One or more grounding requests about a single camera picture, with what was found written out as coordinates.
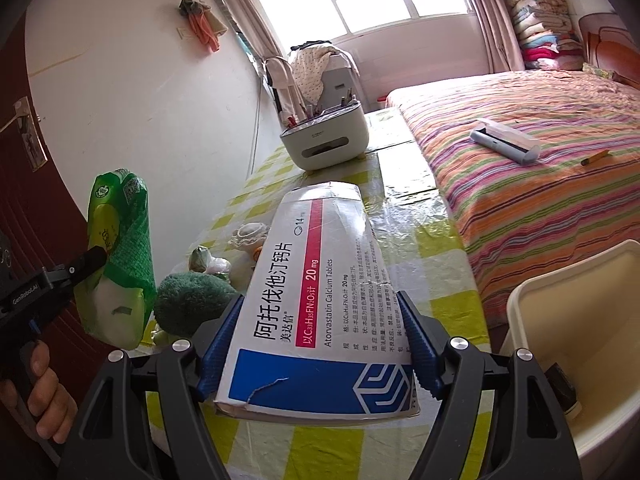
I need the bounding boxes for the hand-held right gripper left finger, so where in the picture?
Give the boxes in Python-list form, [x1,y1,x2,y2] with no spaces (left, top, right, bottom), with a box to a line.
[62,292,247,480]

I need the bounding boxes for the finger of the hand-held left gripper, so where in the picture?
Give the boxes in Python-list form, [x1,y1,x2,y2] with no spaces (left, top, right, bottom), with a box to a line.
[42,246,109,288]

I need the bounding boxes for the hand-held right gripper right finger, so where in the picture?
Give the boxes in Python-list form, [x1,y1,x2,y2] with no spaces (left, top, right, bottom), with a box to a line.
[397,290,583,480]

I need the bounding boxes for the green tissue packet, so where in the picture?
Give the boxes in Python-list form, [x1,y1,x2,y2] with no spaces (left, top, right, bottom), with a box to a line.
[75,169,157,351]

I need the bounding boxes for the white medicine box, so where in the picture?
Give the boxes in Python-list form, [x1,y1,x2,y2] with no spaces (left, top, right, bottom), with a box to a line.
[214,182,424,426]

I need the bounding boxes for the cream plastic bin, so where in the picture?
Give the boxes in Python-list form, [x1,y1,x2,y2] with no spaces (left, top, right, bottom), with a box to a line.
[500,239,640,480]

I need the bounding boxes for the person's left hand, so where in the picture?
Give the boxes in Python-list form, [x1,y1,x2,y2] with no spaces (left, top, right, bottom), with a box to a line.
[0,340,79,447]

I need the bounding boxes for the dark green plush toy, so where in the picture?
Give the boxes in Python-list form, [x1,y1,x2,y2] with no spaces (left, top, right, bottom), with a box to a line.
[152,272,242,338]

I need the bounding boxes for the crumpled plastic wrapper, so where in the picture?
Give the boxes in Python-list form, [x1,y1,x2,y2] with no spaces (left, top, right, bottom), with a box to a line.
[187,245,232,276]

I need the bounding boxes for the white foam fruit net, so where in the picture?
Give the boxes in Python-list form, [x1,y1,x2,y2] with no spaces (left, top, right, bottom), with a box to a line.
[227,221,271,253]

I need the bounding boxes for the yellow checked tablecloth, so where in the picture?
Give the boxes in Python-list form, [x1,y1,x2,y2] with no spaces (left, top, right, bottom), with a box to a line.
[140,109,506,480]

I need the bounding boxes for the dark small box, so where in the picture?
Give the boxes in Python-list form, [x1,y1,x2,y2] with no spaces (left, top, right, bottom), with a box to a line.
[545,362,581,414]

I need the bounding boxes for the striped bedsheet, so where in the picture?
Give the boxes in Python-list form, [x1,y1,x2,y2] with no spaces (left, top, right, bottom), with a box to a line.
[385,70,640,332]

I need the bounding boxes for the white desktop organizer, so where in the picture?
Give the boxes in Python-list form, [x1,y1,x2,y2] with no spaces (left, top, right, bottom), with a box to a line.
[279,100,371,171]

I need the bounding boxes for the orange hanging cloth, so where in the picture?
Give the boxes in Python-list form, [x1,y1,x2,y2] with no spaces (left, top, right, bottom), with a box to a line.
[179,0,227,54]

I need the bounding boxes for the dotted white cloth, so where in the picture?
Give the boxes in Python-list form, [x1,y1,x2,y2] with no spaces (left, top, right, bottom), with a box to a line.
[290,42,342,107]

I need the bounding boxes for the pink curtain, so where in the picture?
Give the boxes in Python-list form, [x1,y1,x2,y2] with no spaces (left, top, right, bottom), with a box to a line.
[470,0,527,74]
[225,0,287,62]

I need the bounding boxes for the stack of folded quilts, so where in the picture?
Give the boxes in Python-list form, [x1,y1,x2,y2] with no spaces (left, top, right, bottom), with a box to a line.
[505,0,587,71]

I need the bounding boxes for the wooden headboard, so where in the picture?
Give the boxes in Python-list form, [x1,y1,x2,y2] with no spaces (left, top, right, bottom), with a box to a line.
[579,12,640,92]

